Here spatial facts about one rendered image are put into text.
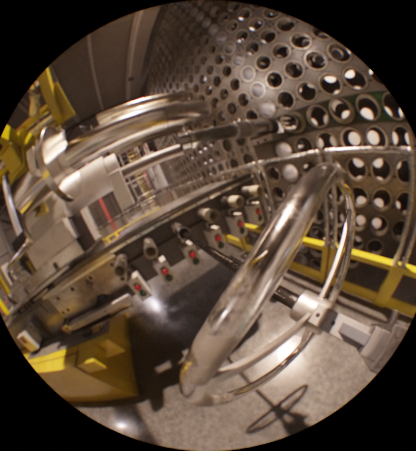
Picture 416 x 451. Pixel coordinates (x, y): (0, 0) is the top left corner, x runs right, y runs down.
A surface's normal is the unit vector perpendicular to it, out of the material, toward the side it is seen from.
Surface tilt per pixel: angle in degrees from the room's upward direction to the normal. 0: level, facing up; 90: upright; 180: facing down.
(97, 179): 110
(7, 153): 134
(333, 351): 0
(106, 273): 90
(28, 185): 90
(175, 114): 116
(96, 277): 90
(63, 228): 90
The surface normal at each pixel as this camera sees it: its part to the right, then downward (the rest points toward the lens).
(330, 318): -0.72, -0.53
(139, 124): 0.57, 0.52
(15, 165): 0.58, 0.71
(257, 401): -0.36, -0.87
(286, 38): -0.81, 0.48
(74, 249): 0.45, 0.15
